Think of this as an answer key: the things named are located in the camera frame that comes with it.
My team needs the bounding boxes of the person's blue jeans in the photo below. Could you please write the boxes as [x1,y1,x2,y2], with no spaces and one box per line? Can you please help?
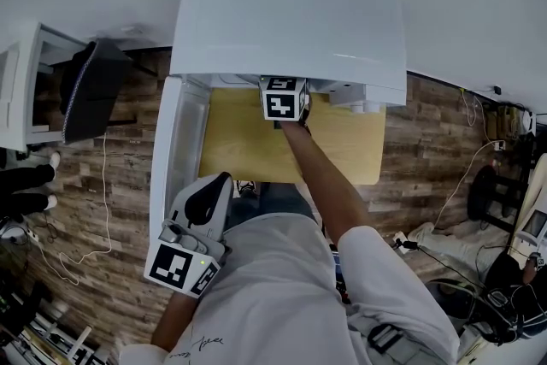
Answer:
[230,181,317,227]

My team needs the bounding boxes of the white power strip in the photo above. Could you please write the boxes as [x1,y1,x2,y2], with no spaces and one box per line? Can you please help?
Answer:
[392,230,409,256]

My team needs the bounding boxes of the small light wooden table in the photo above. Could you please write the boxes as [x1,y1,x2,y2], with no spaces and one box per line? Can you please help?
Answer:
[198,87,388,186]

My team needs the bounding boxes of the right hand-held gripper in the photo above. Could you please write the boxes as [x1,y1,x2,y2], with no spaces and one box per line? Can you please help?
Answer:
[258,75,311,123]

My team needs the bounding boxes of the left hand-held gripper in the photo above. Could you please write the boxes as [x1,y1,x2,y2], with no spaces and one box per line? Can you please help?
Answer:
[144,172,235,299]

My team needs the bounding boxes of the white appliance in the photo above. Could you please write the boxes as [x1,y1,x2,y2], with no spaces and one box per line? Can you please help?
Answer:
[519,207,547,247]

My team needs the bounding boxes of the green bag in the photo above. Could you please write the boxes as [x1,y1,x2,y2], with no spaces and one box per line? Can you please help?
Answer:
[486,104,525,142]

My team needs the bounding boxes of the white router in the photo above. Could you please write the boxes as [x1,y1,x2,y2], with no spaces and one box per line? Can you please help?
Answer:
[521,109,538,138]

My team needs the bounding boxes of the person's right forearm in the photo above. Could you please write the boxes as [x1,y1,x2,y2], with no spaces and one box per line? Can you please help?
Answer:
[279,119,373,244]

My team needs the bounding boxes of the white cabinet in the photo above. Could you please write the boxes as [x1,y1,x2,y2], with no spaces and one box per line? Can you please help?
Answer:
[0,21,89,153]

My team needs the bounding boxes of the black office chair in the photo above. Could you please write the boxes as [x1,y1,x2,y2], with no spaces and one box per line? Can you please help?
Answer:
[59,38,159,145]

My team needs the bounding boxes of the person's white shirt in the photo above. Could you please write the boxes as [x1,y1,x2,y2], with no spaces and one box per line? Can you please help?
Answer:
[117,213,461,365]

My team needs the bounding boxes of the round beige table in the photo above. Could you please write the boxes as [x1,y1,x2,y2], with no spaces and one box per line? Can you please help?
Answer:
[510,153,547,253]

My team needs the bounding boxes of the person's black white shoe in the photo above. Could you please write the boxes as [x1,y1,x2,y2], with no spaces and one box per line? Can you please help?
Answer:
[236,179,257,200]

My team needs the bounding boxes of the long white floor cable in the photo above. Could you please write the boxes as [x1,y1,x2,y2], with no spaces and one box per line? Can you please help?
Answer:
[36,132,113,286]

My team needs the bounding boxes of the black strap buckle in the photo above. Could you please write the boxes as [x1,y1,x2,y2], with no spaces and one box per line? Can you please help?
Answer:
[367,322,405,354]

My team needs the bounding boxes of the black round stool base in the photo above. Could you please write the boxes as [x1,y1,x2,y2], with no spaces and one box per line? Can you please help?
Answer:
[468,164,526,223]

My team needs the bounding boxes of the white microwave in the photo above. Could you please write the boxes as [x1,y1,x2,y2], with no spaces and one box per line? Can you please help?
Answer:
[149,0,407,244]

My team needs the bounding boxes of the person's left forearm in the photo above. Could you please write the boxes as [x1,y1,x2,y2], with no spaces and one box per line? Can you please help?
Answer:
[150,292,202,351]

